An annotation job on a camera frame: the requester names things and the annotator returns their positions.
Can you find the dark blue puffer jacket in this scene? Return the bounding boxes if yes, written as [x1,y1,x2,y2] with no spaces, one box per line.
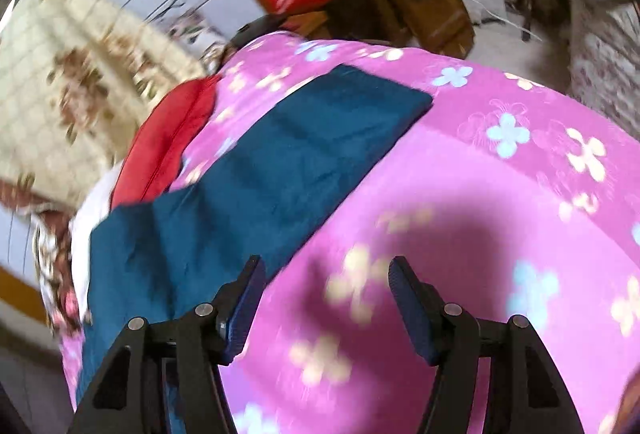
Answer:
[78,66,433,433]

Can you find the brown floral blanket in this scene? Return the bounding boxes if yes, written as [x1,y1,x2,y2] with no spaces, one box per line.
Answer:
[1,180,81,336]

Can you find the white pillow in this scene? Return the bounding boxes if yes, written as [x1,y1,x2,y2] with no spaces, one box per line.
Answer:
[70,161,122,321]

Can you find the pink floral bed sheet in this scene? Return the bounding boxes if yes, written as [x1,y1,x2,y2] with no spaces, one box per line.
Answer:
[60,31,640,434]

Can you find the red cushion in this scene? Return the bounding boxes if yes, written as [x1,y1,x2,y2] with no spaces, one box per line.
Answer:
[111,74,220,209]

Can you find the cream floral quilt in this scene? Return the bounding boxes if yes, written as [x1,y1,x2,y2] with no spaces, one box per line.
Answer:
[1,0,205,209]

